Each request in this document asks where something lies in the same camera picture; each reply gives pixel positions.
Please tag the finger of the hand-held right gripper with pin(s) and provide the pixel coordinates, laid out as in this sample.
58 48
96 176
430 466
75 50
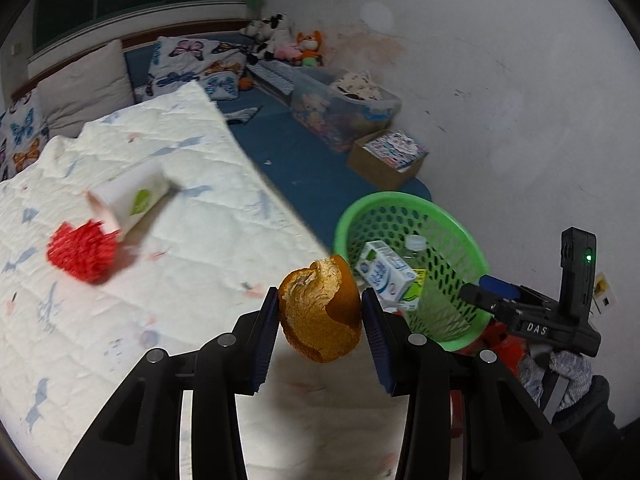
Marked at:
495 283
475 295

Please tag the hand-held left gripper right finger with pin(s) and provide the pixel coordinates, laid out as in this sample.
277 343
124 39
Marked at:
377 345

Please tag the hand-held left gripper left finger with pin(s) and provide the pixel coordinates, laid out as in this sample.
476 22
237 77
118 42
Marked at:
262 340

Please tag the orange peel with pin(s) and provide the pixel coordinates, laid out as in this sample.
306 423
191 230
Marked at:
310 320

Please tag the yellow green drink carton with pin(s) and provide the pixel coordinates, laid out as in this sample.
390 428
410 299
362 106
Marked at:
417 285

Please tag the blue white milk carton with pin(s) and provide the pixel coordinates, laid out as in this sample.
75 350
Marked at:
382 270

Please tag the green plastic basket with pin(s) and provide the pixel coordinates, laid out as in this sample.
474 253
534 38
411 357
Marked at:
440 225

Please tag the person's right hand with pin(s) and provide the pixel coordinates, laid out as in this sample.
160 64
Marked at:
565 370

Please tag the white paper tag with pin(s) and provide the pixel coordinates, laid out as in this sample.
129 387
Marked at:
604 292

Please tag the clear plastic bottle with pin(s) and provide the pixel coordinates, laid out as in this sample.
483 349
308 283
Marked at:
415 244

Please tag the white quilted bed cover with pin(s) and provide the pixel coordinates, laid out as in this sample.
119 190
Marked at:
200 270

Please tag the cardboard box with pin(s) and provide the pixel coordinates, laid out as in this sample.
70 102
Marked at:
375 167

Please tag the printed paper pack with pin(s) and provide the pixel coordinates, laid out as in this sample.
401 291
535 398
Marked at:
397 147

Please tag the blue floor mat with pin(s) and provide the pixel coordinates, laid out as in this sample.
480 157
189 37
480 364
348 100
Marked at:
300 160

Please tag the white cylindrical container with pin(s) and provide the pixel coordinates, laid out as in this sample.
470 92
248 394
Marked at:
130 190

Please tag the red mesh scrubber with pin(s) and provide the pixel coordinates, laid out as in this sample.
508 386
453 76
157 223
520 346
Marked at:
80 250

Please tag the grey sock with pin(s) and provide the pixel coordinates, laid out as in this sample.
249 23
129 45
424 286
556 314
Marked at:
242 115

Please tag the clear plastic storage bin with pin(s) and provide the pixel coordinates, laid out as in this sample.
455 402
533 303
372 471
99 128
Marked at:
325 115

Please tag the white patterned cloth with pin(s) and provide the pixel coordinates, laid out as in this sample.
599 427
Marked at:
357 85

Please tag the small orange ball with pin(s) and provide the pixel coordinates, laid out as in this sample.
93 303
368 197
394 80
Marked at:
243 84

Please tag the small white butterfly pillow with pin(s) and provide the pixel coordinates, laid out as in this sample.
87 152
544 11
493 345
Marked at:
220 85

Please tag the white keyboard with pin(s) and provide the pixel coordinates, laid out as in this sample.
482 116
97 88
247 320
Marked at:
272 76

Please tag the pink plush toy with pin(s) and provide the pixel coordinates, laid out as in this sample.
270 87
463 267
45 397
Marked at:
286 51

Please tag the large white butterfly pillow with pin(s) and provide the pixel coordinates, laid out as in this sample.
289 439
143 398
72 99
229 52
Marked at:
185 60

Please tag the orange fox plush toy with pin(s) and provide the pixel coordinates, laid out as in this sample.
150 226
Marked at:
309 45

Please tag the beige pillow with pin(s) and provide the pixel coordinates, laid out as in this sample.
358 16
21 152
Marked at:
80 90

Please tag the black white plush toy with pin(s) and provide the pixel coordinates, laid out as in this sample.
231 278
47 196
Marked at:
272 30

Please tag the blue butterfly pillow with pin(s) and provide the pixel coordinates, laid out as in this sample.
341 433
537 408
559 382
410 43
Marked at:
22 130

